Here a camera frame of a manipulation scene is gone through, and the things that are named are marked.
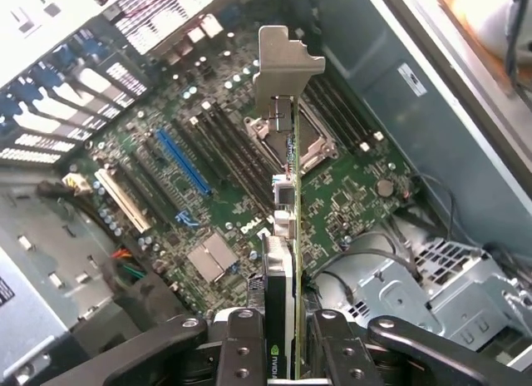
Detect black open PC case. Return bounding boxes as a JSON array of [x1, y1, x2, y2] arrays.
[[0, 0, 532, 386]]

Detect green motherboard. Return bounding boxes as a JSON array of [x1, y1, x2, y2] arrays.
[[57, 11, 416, 316]]

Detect silver chipset heatsink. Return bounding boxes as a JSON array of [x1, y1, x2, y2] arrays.
[[185, 231, 240, 284]]

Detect white expansion slot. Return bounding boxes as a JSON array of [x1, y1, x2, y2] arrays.
[[94, 168, 153, 234]]

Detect black braided power cable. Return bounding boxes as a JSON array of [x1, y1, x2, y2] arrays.
[[36, 178, 186, 320]]

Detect metal CPU socket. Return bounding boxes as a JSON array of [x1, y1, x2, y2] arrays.
[[243, 98, 340, 175]]

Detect multicoloured power wires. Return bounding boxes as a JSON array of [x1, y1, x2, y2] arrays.
[[110, 247, 146, 280]]

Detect black expansion slot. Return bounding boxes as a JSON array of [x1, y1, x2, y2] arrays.
[[110, 159, 167, 225], [170, 117, 229, 186], [124, 148, 184, 215]]

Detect white power connector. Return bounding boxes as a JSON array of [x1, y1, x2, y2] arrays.
[[62, 172, 93, 195]]

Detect metal disk bay cage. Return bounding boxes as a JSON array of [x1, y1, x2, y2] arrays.
[[352, 235, 532, 354]]

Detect blue expansion slot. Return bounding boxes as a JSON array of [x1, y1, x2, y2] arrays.
[[154, 127, 213, 198]]

